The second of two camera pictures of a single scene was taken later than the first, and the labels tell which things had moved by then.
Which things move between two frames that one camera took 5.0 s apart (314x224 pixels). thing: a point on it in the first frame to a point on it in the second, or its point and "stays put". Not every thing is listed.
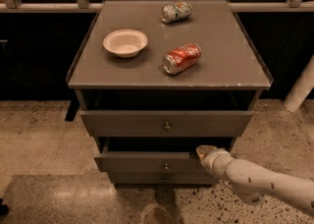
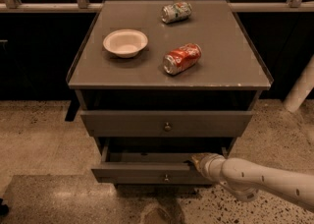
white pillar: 301,88 stays put
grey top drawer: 167,123 stays put
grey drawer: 154,154 to 145,168
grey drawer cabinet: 158,80 stays put
